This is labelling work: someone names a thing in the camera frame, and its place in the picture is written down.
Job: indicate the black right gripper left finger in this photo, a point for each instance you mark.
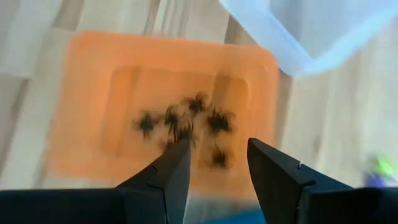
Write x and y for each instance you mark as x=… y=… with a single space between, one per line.
x=140 y=202

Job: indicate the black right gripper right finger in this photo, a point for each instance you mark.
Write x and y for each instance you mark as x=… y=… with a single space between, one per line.
x=295 y=196

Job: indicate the purple plastic spider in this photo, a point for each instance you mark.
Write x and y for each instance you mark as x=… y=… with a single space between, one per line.
x=373 y=180

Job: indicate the black plastic spider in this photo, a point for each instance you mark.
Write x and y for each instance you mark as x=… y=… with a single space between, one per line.
x=219 y=121
x=185 y=133
x=196 y=104
x=171 y=118
x=146 y=123
x=219 y=158

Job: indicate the green plastic spider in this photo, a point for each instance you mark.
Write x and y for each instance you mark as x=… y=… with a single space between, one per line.
x=384 y=165

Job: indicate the orange plastic container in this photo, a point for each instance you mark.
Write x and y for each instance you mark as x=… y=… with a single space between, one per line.
x=93 y=109

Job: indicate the clear plastic container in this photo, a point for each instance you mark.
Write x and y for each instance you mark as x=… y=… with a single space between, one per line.
x=311 y=31

